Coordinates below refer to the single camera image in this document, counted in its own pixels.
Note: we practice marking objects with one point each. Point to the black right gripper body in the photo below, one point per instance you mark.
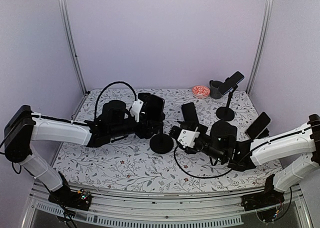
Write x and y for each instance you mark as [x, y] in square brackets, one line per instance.
[209, 148]

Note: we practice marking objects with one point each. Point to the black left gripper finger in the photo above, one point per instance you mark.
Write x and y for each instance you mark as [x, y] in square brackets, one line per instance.
[153, 128]
[147, 104]

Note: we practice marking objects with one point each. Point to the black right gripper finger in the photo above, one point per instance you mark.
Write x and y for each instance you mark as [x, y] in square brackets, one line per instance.
[175, 132]
[193, 126]

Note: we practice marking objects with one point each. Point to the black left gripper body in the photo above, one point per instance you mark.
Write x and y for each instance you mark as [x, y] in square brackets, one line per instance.
[140, 132]

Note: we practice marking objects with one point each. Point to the black phone with pink edge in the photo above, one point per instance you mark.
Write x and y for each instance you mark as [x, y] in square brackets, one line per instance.
[158, 104]

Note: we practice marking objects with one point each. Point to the black round-base phone stand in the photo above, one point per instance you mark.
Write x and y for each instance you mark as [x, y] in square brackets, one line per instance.
[161, 143]

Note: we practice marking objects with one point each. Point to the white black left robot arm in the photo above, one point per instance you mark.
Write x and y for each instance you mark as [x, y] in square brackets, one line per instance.
[116, 122]

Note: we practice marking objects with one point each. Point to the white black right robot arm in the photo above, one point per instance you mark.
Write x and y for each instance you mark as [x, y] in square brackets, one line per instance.
[221, 146]

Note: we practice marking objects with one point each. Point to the black phone on centre stand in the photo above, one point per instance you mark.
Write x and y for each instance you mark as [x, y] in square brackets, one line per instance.
[189, 112]

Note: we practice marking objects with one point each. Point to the black tall phone stand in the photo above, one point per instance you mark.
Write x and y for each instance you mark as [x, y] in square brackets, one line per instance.
[225, 113]

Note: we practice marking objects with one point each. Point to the black phone on tall stand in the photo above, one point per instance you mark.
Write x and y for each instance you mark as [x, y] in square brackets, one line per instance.
[230, 82]

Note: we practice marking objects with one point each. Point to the black phone on right stand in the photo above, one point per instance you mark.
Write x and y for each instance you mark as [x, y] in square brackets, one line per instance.
[258, 126]

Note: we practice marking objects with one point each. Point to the floral patterned table mat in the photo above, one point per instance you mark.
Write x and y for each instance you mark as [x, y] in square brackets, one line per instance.
[130, 165]

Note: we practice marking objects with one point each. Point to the red white patterned bowl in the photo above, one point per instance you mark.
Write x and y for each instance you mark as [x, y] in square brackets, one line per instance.
[200, 91]

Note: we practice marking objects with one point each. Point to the dark grey cup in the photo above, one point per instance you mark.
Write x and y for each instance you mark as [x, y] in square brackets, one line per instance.
[214, 89]

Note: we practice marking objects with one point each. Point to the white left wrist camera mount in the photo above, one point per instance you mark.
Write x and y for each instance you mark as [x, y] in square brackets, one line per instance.
[136, 109]

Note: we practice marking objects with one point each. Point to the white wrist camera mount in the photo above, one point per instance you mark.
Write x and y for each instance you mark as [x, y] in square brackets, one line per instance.
[187, 138]
[136, 109]

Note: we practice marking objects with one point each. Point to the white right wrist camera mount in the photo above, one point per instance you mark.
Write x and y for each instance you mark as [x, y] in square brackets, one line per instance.
[187, 138]

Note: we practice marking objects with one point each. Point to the aluminium front rail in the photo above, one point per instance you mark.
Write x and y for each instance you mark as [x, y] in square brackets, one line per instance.
[113, 208]

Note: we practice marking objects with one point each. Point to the left aluminium frame post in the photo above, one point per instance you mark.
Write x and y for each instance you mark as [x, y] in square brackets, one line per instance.
[71, 45]

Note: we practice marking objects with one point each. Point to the aluminium frame post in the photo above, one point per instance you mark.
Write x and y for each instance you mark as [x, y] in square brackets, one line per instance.
[260, 47]
[71, 45]

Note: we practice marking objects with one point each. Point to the right aluminium frame post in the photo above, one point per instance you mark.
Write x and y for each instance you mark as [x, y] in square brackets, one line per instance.
[260, 47]

